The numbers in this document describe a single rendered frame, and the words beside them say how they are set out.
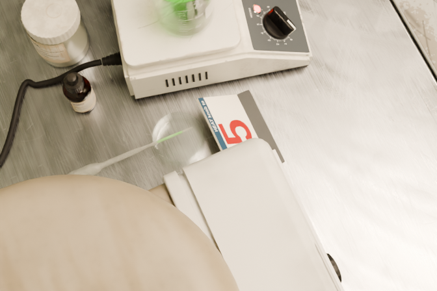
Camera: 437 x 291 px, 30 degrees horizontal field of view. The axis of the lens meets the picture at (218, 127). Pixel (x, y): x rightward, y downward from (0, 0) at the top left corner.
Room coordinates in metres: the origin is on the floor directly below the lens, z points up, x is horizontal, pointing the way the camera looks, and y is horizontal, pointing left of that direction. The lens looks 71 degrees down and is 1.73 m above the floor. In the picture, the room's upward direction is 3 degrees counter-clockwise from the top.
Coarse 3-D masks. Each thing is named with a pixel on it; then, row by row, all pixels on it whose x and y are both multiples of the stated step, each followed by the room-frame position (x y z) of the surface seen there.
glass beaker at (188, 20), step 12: (156, 0) 0.36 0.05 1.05; (192, 0) 0.35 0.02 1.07; (204, 0) 0.36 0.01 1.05; (156, 12) 0.36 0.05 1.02; (168, 12) 0.35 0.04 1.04; (180, 12) 0.35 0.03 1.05; (192, 12) 0.35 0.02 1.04; (204, 12) 0.36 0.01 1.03; (168, 24) 0.35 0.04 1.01; (180, 24) 0.35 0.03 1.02; (192, 24) 0.35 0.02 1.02; (204, 24) 0.35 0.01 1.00; (180, 36) 0.35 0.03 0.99; (192, 36) 0.35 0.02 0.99
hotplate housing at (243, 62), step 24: (240, 0) 0.40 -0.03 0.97; (240, 24) 0.37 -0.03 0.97; (120, 48) 0.35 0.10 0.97; (240, 48) 0.34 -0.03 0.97; (144, 72) 0.32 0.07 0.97; (168, 72) 0.32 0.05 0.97; (192, 72) 0.33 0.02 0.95; (216, 72) 0.33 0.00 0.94; (240, 72) 0.33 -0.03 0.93; (264, 72) 0.34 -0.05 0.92; (144, 96) 0.32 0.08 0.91
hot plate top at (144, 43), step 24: (120, 0) 0.39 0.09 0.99; (144, 0) 0.39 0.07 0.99; (216, 0) 0.39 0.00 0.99; (120, 24) 0.37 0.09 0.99; (144, 24) 0.37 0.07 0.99; (216, 24) 0.36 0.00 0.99; (144, 48) 0.34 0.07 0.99; (168, 48) 0.34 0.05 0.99; (192, 48) 0.34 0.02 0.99; (216, 48) 0.34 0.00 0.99
